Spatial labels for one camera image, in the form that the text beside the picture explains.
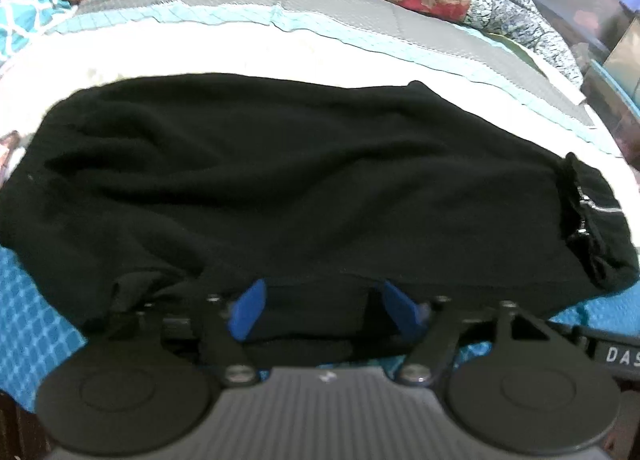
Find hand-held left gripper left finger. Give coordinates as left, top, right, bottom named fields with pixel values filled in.
left=107, top=279, right=268, bottom=388

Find teal patterned pillow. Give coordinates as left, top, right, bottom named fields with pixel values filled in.
left=0, top=0, right=78, bottom=58

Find black pants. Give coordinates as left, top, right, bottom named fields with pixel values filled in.
left=0, top=72, right=640, bottom=341

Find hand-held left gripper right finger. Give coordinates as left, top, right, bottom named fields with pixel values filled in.
left=382, top=280, right=553, bottom=387

